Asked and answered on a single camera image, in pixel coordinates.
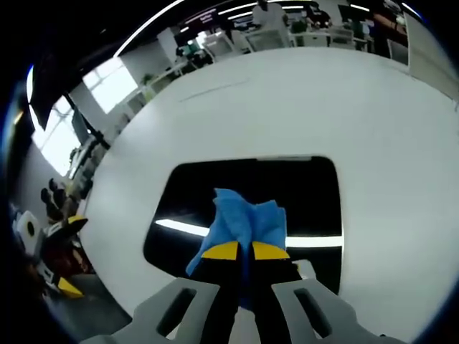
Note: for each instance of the curved ceiling light strip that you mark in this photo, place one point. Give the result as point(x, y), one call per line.
point(143, 32)

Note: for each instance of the black hanging screen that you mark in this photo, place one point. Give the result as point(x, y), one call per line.
point(48, 96)

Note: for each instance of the dark wall screen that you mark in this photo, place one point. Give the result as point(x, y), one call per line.
point(201, 16)

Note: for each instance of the blue cleaning cloth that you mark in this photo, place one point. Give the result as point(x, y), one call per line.
point(244, 218)

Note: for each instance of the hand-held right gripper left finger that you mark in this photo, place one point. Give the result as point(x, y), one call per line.
point(215, 286)

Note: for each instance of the potted green plant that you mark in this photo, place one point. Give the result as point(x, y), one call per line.
point(297, 26)
point(147, 79)

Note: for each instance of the white office chair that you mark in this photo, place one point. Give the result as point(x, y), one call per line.
point(219, 46)
point(269, 39)

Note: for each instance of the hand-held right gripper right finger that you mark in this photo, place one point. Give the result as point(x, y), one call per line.
point(272, 286)

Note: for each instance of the white partition board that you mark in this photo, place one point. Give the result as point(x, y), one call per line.
point(434, 53)

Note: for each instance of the monitor on black stand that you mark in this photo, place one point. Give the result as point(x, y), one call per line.
point(87, 127)

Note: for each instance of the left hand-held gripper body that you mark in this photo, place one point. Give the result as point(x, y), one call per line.
point(27, 234)

